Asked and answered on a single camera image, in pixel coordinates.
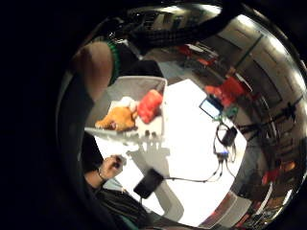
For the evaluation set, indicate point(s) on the dark wristband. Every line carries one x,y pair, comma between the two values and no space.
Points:
101,174

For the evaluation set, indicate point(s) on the black smartphone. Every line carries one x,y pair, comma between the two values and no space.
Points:
148,183

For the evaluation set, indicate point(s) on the the person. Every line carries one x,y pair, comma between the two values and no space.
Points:
112,201

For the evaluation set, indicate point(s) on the orange soft toy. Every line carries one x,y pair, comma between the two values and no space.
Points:
120,119

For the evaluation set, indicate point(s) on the white slotted plastic basket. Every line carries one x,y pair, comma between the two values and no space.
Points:
134,84

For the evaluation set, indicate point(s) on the white soft toy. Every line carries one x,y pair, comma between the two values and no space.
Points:
127,102

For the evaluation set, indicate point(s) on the red soft toy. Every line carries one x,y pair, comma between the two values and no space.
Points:
149,105

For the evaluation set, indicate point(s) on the red chair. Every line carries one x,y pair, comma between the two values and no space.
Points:
184,50
231,87

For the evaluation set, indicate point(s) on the small hub with blue light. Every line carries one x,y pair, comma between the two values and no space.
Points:
223,155

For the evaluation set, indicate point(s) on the small lit screen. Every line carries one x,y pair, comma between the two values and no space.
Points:
210,108

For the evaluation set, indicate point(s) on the black box device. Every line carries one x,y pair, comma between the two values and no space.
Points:
229,136

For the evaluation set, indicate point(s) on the green circuit board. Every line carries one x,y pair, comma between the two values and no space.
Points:
232,112

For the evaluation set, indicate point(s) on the black tripod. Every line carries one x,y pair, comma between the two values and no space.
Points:
281,118

